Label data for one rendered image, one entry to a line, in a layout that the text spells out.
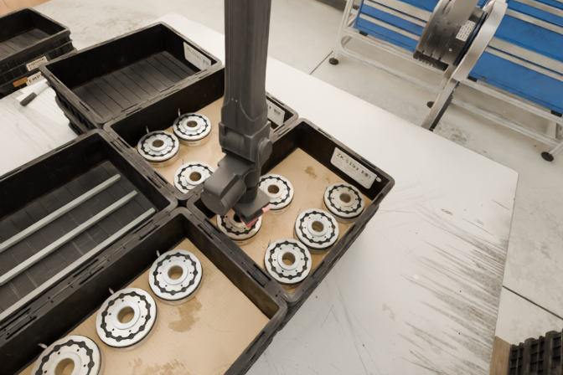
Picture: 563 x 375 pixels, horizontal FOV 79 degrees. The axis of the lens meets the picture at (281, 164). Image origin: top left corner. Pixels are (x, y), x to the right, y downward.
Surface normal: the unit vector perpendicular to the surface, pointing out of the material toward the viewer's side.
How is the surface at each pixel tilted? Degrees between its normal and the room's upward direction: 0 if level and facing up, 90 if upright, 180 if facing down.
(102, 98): 0
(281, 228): 0
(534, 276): 0
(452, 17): 90
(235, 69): 83
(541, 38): 90
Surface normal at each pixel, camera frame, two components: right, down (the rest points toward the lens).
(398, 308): 0.13, -0.62
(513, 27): -0.51, 0.62
